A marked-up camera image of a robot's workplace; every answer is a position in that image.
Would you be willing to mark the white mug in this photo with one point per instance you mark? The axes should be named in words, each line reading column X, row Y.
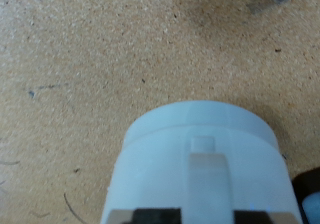
column 200, row 144

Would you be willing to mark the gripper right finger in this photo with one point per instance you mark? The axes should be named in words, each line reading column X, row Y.
column 266, row 218

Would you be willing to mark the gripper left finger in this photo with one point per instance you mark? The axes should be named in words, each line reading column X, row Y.
column 146, row 217

